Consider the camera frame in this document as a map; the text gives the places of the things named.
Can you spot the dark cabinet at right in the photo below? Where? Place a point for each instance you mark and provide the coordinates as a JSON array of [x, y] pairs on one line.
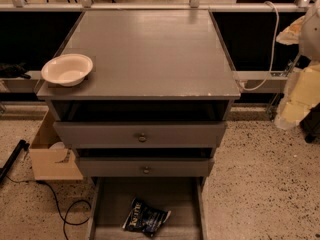
[[311, 124]]

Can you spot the grey open bottom drawer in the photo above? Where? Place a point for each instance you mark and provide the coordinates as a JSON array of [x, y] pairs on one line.
[[182, 197]]

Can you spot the grey wooden drawer cabinet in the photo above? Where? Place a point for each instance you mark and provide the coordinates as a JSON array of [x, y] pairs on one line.
[[161, 111]]

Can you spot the black object on rail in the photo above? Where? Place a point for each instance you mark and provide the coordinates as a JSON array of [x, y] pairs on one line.
[[13, 71]]

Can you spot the grey top drawer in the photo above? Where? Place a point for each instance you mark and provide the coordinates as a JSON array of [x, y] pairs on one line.
[[134, 135]]

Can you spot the white bowl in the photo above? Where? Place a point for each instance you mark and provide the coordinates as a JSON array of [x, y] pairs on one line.
[[67, 70]]

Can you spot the black bar on floor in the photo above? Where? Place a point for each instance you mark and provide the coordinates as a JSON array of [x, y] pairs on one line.
[[22, 145]]

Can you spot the blue chip bag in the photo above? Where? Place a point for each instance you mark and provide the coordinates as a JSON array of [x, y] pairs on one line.
[[144, 218]]

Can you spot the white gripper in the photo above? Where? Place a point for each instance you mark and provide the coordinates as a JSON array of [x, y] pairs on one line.
[[311, 37]]

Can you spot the grey middle drawer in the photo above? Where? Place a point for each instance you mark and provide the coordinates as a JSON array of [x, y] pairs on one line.
[[132, 167]]

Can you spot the cardboard box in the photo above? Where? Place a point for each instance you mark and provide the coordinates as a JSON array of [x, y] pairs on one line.
[[51, 160]]

